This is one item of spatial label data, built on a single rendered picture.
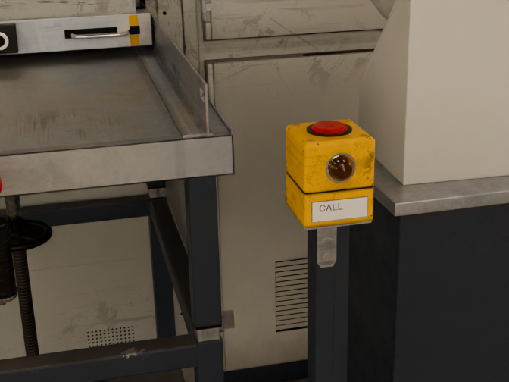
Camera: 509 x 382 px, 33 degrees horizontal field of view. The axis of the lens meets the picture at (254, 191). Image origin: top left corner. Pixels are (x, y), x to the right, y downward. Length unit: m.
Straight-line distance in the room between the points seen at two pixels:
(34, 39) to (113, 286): 0.61
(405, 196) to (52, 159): 0.47
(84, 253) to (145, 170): 0.80
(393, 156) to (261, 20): 0.63
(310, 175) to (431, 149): 0.34
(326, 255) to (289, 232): 0.96
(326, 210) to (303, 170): 0.05
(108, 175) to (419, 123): 0.42
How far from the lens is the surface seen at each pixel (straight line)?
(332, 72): 1.85
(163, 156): 1.12
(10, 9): 1.62
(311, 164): 0.91
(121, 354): 1.26
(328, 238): 0.97
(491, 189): 1.23
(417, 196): 1.18
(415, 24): 1.16
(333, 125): 0.95
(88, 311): 1.96
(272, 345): 2.06
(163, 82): 1.40
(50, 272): 1.91
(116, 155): 1.11
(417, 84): 1.18
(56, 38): 1.61
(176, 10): 1.77
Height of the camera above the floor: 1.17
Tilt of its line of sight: 21 degrees down
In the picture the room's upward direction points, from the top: 1 degrees counter-clockwise
